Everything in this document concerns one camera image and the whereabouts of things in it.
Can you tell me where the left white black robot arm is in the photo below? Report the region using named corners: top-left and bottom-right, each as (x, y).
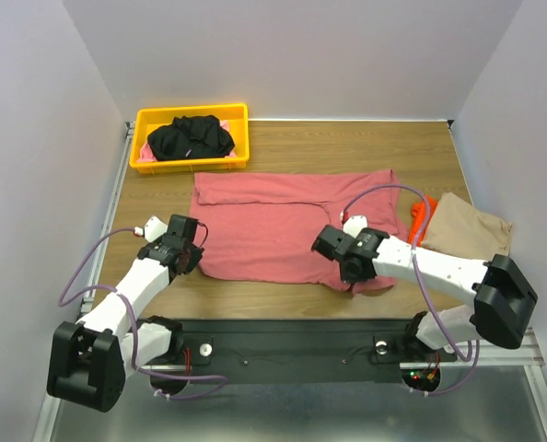
top-left (46, 215), bottom-right (204, 412)

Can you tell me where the folded orange t shirt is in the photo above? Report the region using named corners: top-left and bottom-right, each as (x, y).
top-left (407, 194), bottom-right (438, 246)

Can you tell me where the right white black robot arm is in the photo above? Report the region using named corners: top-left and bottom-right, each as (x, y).
top-left (311, 225), bottom-right (538, 359)

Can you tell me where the pink red t shirt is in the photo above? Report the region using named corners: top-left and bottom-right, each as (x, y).
top-left (190, 169), bottom-right (408, 294)

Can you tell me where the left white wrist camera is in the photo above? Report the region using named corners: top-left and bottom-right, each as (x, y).
top-left (134, 215), bottom-right (168, 243)

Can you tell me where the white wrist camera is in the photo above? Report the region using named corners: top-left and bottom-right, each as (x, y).
top-left (340, 211), bottom-right (368, 238)
top-left (134, 215), bottom-right (168, 243)

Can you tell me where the folded beige t shirt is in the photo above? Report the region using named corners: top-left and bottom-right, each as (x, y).
top-left (421, 192), bottom-right (513, 261)

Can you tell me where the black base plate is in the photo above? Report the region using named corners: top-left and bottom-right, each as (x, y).
top-left (146, 319), bottom-right (457, 384)

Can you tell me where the black t shirt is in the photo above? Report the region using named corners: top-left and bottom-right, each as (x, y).
top-left (146, 114), bottom-right (236, 162)

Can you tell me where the yellow plastic bin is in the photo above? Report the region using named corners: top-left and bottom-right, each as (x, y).
top-left (129, 103), bottom-right (250, 174)

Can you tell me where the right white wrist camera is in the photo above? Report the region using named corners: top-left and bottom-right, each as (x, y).
top-left (340, 211), bottom-right (368, 238)

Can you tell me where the light pink t shirt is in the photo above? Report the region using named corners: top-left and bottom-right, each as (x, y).
top-left (137, 120), bottom-right (238, 163)

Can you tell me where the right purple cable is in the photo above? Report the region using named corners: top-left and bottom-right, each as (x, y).
top-left (342, 184), bottom-right (481, 398)

